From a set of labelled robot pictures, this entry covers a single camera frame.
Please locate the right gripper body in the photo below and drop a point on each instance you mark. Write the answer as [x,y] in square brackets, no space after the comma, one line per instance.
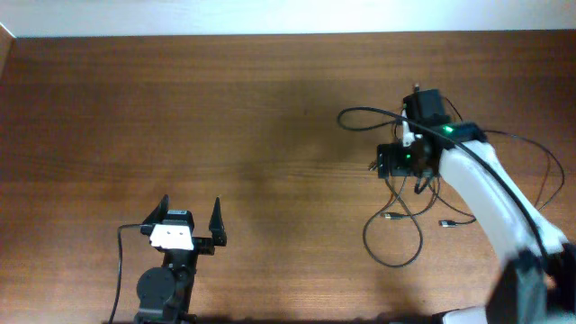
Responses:
[401,160]

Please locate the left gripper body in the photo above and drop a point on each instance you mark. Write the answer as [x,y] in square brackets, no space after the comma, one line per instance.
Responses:
[202,247]

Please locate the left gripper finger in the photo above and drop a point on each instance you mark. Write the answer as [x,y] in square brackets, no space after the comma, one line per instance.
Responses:
[216,225]
[159,213]

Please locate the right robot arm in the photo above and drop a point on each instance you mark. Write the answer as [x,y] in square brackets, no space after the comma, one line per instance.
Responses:
[537,280]

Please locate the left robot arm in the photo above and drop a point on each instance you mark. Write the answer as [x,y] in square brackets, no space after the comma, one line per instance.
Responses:
[165,291]

